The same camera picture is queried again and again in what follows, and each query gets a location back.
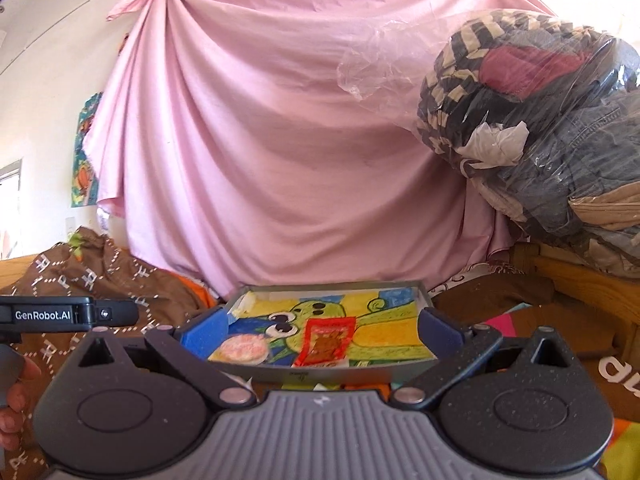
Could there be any clear rice cracker pack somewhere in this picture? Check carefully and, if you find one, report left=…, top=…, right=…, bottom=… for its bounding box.
left=218, top=334, right=270, bottom=365

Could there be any red snack packet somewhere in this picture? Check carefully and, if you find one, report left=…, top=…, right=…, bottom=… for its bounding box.
left=294, top=316, right=357, bottom=367

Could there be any left hand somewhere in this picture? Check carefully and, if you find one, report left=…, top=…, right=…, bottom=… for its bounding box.
left=0, top=358, right=41, bottom=451

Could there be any brown patterned fabric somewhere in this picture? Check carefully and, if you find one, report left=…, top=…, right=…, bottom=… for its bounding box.
left=1, top=228, right=217, bottom=479

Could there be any grey cartoon tray box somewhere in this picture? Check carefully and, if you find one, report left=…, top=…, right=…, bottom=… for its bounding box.
left=171, top=279, right=442, bottom=386

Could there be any pink hanging sheet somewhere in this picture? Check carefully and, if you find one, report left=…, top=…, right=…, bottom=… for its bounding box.
left=84, top=0, right=544, bottom=295

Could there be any plastic bag of clothes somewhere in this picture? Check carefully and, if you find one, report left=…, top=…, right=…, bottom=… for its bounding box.
left=337, top=9, right=639, bottom=278

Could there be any white wall outlet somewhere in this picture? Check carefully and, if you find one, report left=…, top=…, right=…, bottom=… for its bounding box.
left=65, top=217, right=76, bottom=236

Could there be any colourful wall poster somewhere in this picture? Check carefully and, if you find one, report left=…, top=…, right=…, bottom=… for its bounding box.
left=70, top=92, right=102, bottom=208

